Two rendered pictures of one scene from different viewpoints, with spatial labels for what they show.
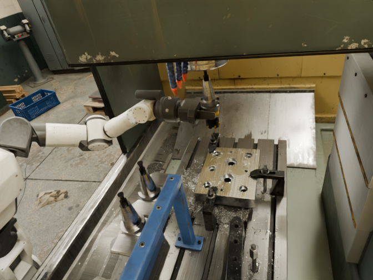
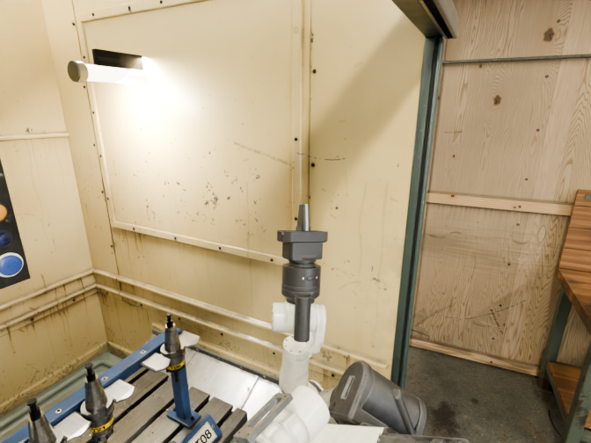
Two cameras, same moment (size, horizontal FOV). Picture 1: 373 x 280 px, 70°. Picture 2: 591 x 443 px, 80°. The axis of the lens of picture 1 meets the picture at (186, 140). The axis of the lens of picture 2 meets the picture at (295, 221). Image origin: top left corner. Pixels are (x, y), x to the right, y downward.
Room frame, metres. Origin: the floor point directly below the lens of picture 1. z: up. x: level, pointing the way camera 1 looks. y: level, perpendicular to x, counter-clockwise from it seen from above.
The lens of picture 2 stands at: (1.03, 0.67, 1.85)
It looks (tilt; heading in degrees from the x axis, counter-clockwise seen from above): 18 degrees down; 185
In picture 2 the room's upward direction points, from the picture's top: straight up
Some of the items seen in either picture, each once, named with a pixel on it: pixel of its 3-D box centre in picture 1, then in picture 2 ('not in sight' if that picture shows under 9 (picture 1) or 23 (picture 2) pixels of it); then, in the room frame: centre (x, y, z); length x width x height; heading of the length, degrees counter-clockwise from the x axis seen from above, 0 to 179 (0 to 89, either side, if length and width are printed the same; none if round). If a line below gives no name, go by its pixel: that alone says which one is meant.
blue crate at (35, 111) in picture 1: (35, 104); not in sight; (4.09, 2.26, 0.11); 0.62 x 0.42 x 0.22; 143
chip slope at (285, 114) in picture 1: (240, 131); not in sight; (1.40, -0.35, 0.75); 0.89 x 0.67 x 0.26; 67
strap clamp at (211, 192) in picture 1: (211, 203); not in sight; (0.68, -0.05, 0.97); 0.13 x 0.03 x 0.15; 157
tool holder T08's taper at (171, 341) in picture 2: not in sight; (171, 336); (0.25, 0.26, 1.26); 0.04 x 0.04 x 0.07
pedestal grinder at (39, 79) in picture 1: (27, 54); not in sight; (5.48, 2.69, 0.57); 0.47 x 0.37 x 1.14; 132
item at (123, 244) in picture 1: (124, 244); (120, 391); (0.40, 0.19, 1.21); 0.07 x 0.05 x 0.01; 67
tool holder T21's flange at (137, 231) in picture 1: (134, 225); (98, 407); (0.45, 0.17, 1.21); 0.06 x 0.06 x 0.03
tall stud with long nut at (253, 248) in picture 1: (253, 258); not in sight; (0.44, -0.13, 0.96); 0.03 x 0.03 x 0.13
